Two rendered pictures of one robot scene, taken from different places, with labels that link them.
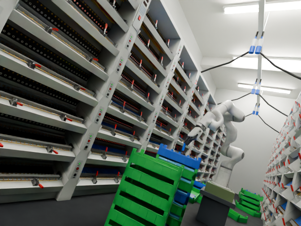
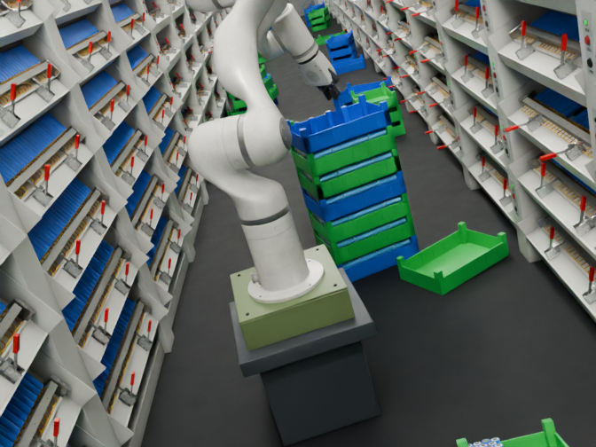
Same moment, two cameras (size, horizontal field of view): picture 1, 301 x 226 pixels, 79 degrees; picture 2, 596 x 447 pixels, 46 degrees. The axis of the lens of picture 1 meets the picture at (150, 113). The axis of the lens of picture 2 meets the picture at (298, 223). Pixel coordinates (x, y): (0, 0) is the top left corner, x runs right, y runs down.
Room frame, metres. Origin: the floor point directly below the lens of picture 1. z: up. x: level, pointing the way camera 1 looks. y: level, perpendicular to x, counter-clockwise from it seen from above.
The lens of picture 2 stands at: (3.28, -1.62, 1.11)
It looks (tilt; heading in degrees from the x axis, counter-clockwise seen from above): 21 degrees down; 151
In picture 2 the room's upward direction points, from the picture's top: 16 degrees counter-clockwise
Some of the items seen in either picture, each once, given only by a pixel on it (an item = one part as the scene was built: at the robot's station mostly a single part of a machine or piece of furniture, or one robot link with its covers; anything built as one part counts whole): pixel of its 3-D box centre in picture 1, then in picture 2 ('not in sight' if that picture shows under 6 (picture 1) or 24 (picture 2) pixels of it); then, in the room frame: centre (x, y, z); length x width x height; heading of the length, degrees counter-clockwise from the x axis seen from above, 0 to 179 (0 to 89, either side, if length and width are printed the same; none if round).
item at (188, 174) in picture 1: (176, 166); (341, 145); (1.39, -0.32, 0.44); 0.30 x 0.20 x 0.08; 73
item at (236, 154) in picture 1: (232, 158); (236, 168); (1.88, -0.95, 0.67); 0.19 x 0.12 x 0.24; 42
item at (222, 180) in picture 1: (223, 177); (276, 248); (1.90, -0.92, 0.46); 0.19 x 0.19 x 0.18
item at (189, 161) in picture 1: (179, 155); (336, 122); (1.39, -0.32, 0.52); 0.30 x 0.20 x 0.08; 73
